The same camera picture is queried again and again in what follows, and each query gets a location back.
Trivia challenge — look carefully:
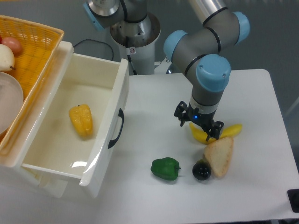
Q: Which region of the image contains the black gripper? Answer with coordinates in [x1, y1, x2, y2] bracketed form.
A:
[174, 101, 224, 141]

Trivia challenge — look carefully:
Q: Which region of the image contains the white drawer cabinet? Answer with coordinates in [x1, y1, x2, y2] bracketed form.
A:
[0, 41, 75, 199]

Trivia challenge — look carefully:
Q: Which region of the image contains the black corner device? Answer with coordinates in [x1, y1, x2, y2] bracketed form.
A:
[287, 189, 299, 213]

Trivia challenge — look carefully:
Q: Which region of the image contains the white pear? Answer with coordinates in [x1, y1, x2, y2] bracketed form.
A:
[0, 44, 15, 72]

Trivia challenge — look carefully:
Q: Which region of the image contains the white top drawer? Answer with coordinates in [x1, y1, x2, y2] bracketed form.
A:
[22, 54, 129, 198]

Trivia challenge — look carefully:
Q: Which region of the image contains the bread slice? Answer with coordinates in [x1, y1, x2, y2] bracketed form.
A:
[204, 137, 234, 178]

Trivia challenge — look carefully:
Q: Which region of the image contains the white bowl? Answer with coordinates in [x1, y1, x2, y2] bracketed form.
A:
[0, 72, 23, 134]

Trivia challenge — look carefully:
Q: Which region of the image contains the yellow bell pepper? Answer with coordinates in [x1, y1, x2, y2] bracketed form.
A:
[69, 104, 93, 137]

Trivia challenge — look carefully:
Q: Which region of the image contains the orange woven basket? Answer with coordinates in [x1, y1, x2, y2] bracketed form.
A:
[0, 15, 64, 156]

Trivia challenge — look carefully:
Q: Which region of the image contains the yellow banana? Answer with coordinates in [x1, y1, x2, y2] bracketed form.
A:
[189, 123, 242, 145]

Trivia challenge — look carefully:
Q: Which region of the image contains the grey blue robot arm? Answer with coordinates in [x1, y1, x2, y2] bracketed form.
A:
[83, 0, 250, 139]

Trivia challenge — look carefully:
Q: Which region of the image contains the green bell pepper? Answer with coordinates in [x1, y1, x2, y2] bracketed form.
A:
[150, 157, 181, 181]

